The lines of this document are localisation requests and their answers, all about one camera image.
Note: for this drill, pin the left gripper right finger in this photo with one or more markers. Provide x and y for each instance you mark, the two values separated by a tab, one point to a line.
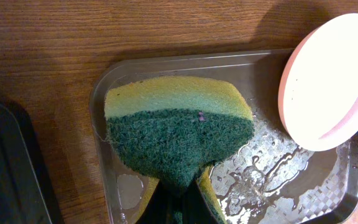
194	207

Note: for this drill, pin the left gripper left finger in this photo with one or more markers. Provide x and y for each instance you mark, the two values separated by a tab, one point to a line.
160	208

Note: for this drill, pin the green yellow sponge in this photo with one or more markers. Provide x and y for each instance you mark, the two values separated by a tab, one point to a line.
174	129

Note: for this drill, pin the pink white plate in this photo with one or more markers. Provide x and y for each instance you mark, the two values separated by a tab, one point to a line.
318	91

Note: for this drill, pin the brown serving tray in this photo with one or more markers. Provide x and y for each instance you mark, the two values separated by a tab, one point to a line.
268	180

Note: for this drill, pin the black tray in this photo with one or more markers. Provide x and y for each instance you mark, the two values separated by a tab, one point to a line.
26	192

